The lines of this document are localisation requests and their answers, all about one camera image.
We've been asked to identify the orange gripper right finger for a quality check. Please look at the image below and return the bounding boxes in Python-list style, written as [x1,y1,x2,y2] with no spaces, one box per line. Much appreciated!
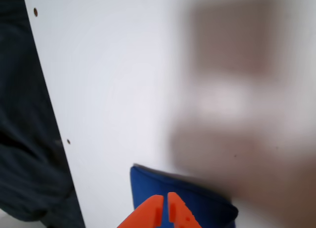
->
[167,191,203,228]

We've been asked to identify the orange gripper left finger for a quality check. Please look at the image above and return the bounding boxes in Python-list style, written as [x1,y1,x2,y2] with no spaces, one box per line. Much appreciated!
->
[117,194,164,228]

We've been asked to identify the blue bean bag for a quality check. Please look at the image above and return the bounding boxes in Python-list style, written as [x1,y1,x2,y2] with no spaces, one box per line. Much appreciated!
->
[130,163,239,228]

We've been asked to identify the person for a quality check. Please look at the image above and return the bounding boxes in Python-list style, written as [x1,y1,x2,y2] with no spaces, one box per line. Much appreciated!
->
[0,0,86,228]

